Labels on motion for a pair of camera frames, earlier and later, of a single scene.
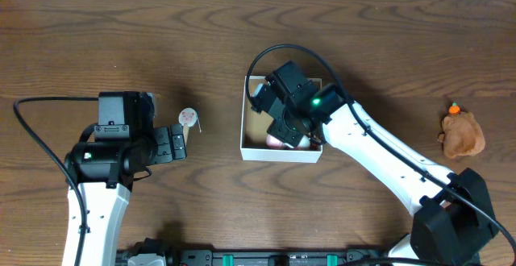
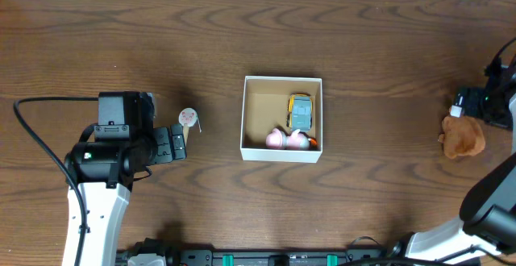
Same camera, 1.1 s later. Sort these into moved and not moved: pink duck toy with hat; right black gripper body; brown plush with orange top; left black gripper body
Moved: right black gripper body
Not moved: brown plush with orange top; pink duck toy with hat; left black gripper body
